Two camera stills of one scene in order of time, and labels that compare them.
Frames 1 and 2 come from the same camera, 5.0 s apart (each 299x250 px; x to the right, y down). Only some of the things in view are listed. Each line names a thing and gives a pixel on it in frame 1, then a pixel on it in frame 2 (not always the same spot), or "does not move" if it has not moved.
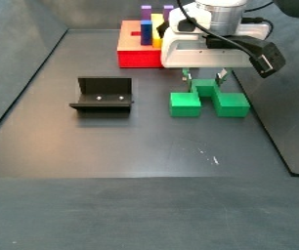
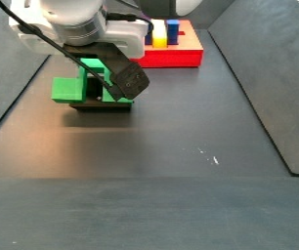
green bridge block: [231, 104] → [71, 89]
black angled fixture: [103, 94] does not move
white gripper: [185, 43] → [78, 22]
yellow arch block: [156, 20] does not move
